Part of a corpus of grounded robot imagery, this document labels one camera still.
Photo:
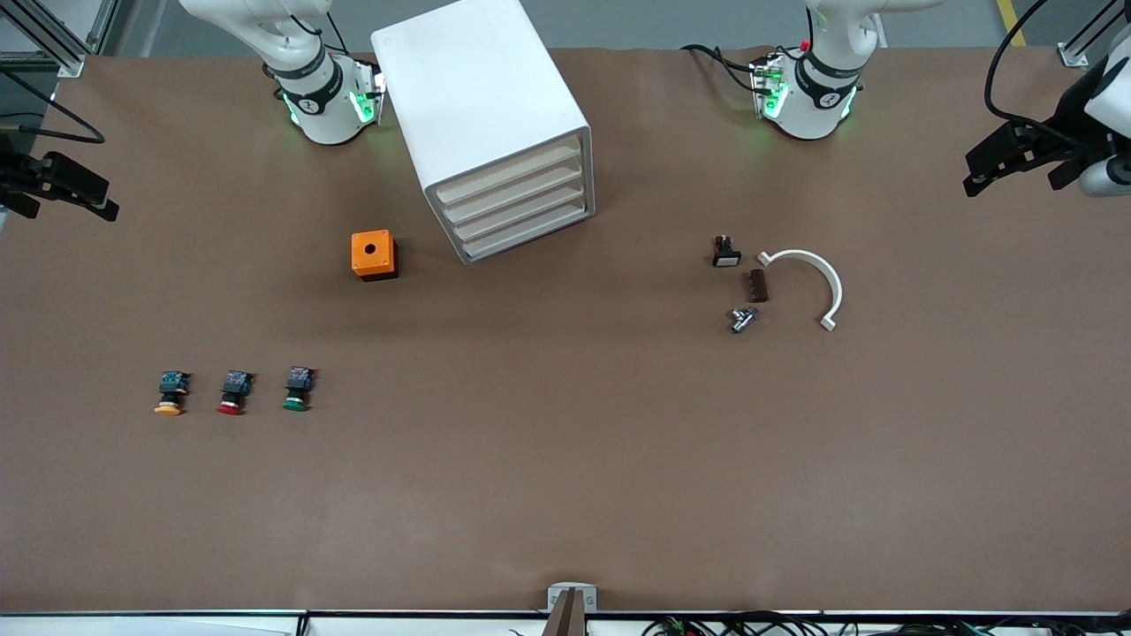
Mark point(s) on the metal bolt clamp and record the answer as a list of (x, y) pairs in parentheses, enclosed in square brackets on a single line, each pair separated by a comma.
[(742, 320)]

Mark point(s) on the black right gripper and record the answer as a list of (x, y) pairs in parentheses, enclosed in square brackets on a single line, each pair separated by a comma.
[(19, 173)]

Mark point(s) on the white table edge strip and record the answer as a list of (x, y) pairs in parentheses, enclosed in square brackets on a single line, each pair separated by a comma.
[(177, 625)]

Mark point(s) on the white curved pipe clamp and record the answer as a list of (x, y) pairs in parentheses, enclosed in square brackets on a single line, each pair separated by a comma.
[(800, 254)]

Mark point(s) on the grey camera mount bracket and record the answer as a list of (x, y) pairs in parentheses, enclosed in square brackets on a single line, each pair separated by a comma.
[(557, 599)]

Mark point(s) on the yellow push button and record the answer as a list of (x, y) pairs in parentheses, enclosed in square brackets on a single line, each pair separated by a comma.
[(172, 389)]

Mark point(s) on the green push button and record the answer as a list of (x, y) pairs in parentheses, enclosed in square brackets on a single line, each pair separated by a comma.
[(298, 389)]

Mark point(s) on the aluminium frame post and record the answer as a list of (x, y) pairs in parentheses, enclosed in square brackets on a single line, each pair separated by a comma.
[(1074, 55), (102, 26)]

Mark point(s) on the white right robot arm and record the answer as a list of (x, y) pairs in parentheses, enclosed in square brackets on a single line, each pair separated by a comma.
[(318, 106)]

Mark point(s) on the white-capped black push button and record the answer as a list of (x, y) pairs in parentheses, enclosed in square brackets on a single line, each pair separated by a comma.
[(726, 254)]

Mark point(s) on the orange box with hole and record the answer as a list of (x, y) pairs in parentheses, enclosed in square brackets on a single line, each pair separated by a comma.
[(371, 252)]

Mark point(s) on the red push button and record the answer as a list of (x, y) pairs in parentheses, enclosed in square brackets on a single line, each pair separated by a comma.
[(234, 389)]

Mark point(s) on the brown terminal block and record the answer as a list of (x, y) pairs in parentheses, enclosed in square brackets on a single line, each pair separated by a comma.
[(759, 286)]

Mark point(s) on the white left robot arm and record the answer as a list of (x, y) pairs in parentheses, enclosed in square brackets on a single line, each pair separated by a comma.
[(817, 97)]

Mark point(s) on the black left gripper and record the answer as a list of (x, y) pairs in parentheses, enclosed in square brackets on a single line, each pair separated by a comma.
[(1066, 121)]

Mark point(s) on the white drawer cabinet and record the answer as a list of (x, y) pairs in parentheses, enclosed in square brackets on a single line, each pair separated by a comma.
[(477, 88)]

